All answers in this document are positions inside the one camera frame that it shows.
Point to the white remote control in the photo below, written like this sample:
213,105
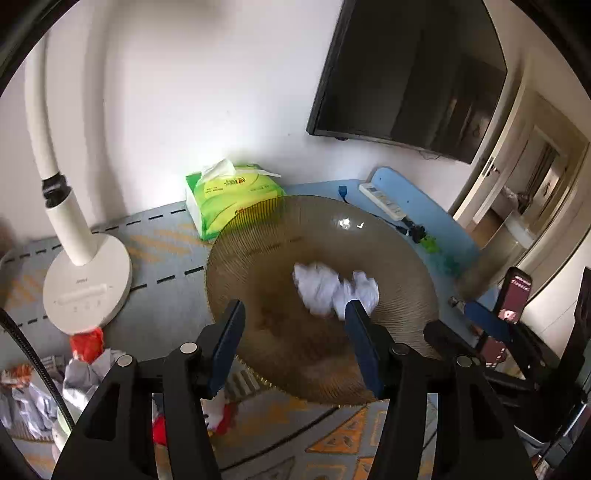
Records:
383,199

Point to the red fries plush toy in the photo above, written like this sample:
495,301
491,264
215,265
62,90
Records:
159,427

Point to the dark red snack packet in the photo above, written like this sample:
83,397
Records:
515,290

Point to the green plastic toy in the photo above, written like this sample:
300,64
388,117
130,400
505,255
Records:
438,254

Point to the crumpled grey white paper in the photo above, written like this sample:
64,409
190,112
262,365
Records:
27,410
90,378

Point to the green tissue pack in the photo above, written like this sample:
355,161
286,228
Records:
221,203

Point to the black wall television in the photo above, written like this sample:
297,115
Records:
406,69

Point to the red orange snack wrapper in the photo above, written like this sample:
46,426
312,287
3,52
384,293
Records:
87,344

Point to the white paper ball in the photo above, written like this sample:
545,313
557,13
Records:
362,288
316,286

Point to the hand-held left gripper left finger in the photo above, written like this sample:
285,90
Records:
225,344

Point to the white door frame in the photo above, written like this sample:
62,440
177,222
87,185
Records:
508,152

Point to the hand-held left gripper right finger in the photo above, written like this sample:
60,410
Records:
364,350

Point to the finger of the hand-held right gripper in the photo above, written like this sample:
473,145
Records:
487,321
445,339

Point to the patterned woven mat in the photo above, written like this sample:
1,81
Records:
152,249

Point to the white desk lamp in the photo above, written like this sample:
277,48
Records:
87,286

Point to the brown ribbed glass bowl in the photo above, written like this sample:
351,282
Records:
277,286

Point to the white cat plush toy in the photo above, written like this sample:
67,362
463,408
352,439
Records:
216,413

